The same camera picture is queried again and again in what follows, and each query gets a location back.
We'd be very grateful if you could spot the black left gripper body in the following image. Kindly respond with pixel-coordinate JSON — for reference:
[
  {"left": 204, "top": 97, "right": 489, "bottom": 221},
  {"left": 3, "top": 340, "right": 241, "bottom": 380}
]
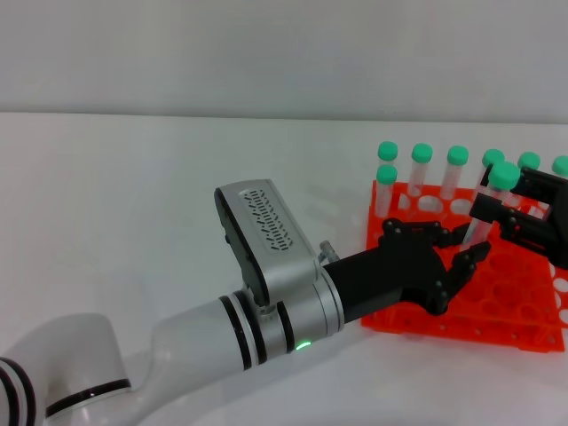
[{"left": 322, "top": 219, "right": 447, "bottom": 326}]

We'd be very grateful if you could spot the silver black wrist camera box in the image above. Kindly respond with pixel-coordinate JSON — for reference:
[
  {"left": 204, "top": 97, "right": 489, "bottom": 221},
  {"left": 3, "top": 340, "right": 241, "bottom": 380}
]
[{"left": 214, "top": 178, "right": 322, "bottom": 308}]

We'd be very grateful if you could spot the orange test tube rack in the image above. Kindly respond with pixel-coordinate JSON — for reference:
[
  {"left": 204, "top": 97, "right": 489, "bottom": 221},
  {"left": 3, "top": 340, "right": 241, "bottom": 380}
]
[{"left": 359, "top": 179, "right": 568, "bottom": 354}]

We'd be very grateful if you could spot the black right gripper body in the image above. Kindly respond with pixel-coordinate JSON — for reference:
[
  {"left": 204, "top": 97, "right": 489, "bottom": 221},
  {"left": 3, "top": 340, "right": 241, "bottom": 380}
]
[{"left": 548, "top": 190, "right": 568, "bottom": 268}]

